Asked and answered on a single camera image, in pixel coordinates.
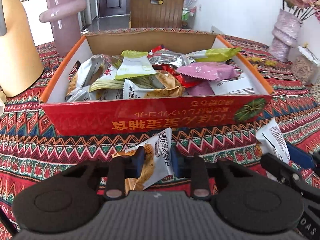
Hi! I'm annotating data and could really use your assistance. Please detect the white oat crisp snack packet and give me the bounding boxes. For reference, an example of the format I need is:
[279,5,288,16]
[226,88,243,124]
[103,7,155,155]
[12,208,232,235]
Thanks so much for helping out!
[112,128,173,192]

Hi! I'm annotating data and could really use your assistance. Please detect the red silver snack bag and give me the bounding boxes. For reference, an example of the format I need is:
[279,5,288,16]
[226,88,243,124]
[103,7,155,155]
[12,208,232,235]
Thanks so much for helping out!
[148,45,196,68]

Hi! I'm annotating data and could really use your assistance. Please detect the red orange cardboard box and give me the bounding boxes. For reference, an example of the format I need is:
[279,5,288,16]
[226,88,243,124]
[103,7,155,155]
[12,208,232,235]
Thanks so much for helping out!
[40,28,273,136]

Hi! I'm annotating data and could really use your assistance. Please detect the glass jar with white lid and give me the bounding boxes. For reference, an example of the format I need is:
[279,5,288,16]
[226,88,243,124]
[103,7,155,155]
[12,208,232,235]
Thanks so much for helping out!
[291,46,319,86]

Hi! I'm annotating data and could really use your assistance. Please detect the purple snack packet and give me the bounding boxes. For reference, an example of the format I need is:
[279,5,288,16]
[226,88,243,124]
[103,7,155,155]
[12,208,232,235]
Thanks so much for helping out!
[186,81,214,96]

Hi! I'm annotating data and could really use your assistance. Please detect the fallen yellow petals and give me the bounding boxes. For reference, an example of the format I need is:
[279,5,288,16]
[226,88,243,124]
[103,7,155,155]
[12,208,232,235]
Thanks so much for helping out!
[247,57,277,67]

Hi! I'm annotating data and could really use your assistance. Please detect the patterned red tablecloth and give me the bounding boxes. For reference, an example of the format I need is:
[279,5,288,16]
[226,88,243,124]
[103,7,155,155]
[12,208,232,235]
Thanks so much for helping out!
[1,35,319,239]

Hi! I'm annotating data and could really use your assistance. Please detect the green white snack packet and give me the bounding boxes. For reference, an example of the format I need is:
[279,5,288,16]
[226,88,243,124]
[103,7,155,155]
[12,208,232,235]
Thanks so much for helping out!
[115,50,157,80]

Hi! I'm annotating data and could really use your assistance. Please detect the pink flat snack packet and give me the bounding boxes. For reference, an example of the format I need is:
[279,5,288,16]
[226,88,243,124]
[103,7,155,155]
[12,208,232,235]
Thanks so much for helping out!
[177,62,237,81]

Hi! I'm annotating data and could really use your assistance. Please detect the textured pink ceramic vase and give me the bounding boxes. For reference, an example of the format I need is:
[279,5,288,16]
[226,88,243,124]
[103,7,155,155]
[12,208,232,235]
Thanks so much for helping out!
[268,9,303,62]

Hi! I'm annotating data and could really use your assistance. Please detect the yellow thermos jug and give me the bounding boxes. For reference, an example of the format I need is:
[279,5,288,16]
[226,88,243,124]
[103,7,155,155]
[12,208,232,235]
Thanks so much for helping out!
[0,0,43,98]

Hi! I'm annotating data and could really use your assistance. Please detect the dried pink roses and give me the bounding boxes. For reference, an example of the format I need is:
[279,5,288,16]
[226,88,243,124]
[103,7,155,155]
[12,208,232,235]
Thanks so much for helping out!
[281,0,319,22]

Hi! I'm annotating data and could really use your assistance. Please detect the brown wooden chair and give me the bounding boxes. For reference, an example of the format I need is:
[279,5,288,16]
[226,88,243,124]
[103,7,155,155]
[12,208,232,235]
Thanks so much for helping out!
[130,0,184,29]

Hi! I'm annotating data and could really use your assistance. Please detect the pink glossy ring vase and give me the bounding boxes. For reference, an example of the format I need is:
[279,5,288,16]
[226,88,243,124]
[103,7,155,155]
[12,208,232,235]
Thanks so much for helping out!
[39,0,87,56]

